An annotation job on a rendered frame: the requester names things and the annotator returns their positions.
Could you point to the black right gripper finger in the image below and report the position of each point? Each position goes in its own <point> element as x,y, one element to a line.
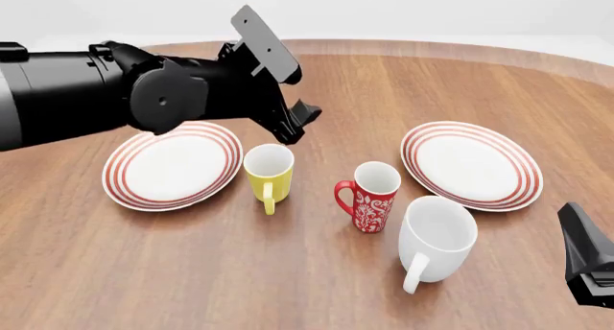
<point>583,236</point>

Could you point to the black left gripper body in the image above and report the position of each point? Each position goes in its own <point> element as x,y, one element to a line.
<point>259,96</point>

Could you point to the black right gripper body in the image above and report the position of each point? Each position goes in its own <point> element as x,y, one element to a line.
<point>595,287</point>

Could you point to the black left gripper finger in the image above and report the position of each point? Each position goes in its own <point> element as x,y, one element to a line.
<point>290,134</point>
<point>307,113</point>

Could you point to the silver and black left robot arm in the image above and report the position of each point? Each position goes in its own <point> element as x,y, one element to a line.
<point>72,92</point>

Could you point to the yellow mug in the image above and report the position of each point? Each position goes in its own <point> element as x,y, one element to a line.
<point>268,182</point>

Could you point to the flat grey plate on stalk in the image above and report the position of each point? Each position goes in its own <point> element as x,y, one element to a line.
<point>268,42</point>

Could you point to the white plate with red rings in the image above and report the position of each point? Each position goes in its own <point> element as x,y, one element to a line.
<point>467,164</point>
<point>175,168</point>

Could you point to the red mug with white pattern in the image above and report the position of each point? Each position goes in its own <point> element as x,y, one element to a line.
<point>374,207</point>

